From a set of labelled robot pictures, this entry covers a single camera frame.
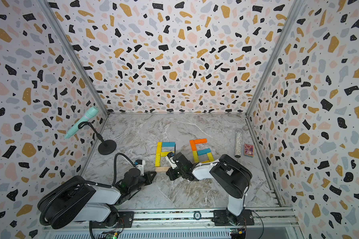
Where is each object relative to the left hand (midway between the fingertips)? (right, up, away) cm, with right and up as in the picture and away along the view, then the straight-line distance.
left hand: (160, 173), depth 88 cm
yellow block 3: (-3, +13, +12) cm, 18 cm away
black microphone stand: (-38, +14, +12) cm, 42 cm away
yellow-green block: (+22, +8, +9) cm, 25 cm away
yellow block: (-3, +7, +6) cm, 9 cm away
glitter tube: (+51, +16, +13) cm, 55 cm away
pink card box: (+58, +12, +12) cm, 60 cm away
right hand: (+5, 0, +1) cm, 6 cm away
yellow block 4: (+31, +8, +7) cm, 33 cm away
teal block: (+27, +11, +12) cm, 32 cm away
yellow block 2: (+1, +10, +10) cm, 14 cm away
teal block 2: (+3, +16, +15) cm, 22 cm away
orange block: (+25, +18, +17) cm, 35 cm away
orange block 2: (+20, +15, +15) cm, 29 cm away
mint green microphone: (-33, +35, -12) cm, 50 cm away
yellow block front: (+28, +5, +7) cm, 30 cm away
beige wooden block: (+1, +2, +2) cm, 3 cm away
